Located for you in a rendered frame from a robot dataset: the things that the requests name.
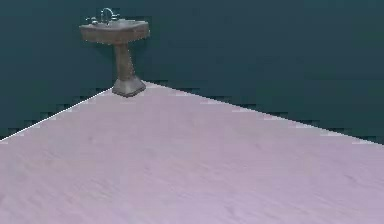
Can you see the silver sink faucet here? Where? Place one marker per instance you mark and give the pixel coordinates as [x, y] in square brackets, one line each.
[107, 15]

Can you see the brown pedestal sink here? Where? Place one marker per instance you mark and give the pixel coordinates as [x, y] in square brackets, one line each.
[125, 63]

